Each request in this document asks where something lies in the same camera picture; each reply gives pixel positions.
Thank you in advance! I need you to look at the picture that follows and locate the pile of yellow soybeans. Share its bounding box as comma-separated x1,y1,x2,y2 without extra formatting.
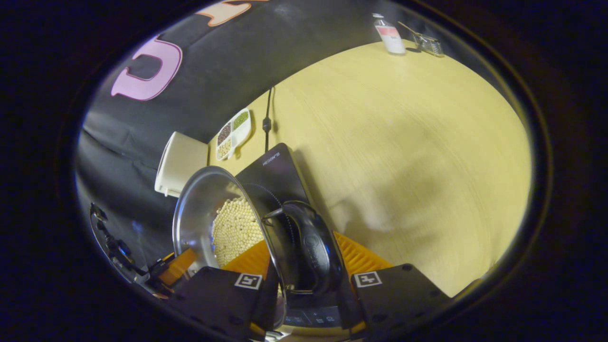
211,197,265,268

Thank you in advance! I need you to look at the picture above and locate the white toaster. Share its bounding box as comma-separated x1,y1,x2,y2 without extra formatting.
154,131,209,198

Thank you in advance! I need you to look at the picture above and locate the black induction cooktop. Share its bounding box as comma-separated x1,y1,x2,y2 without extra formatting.
235,142,343,329

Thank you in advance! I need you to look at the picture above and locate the black power cable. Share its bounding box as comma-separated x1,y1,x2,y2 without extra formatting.
262,86,276,153

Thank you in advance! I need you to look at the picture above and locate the white divided dish of beans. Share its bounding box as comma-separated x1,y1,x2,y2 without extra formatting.
215,107,253,162

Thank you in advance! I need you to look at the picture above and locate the clear bottle with pink label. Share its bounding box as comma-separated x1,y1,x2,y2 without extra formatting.
372,13,407,56

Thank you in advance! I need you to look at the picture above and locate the glass beaker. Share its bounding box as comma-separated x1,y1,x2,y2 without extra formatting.
413,32,446,58

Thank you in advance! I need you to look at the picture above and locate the steel pot with black handles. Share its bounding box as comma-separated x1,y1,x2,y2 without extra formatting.
171,166,343,333

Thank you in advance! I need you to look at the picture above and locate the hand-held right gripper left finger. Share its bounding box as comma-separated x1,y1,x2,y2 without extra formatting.
168,239,272,341

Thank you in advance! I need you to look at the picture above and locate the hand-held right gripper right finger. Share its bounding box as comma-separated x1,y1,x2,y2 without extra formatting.
332,231,452,341

